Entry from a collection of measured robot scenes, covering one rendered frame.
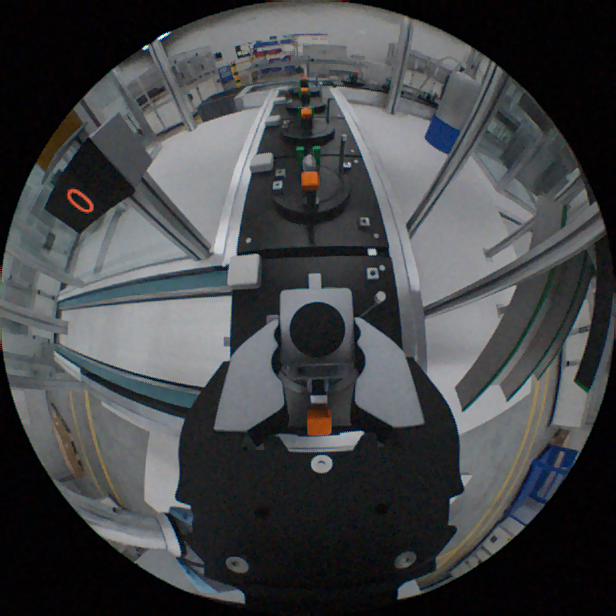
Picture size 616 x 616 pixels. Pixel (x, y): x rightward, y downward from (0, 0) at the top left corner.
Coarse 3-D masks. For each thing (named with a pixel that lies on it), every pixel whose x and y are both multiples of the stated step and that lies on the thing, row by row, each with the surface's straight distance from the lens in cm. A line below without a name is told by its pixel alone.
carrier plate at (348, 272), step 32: (320, 256) 29; (352, 256) 30; (384, 256) 31; (256, 288) 29; (288, 288) 28; (352, 288) 28; (384, 288) 29; (256, 320) 27; (384, 320) 28; (352, 384) 27
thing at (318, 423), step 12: (312, 384) 22; (324, 384) 23; (312, 396) 17; (324, 396) 17; (312, 408) 18; (324, 408) 18; (312, 420) 17; (324, 420) 17; (312, 432) 18; (324, 432) 18
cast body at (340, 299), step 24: (312, 288) 16; (336, 288) 12; (288, 312) 12; (312, 312) 11; (336, 312) 11; (288, 336) 12; (312, 336) 10; (336, 336) 11; (288, 360) 12; (312, 360) 11; (336, 360) 12
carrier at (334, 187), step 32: (256, 160) 44; (288, 160) 46; (320, 160) 38; (352, 160) 46; (256, 192) 39; (288, 192) 34; (320, 192) 34; (352, 192) 38; (256, 224) 34; (288, 224) 32; (320, 224) 32; (352, 224) 33
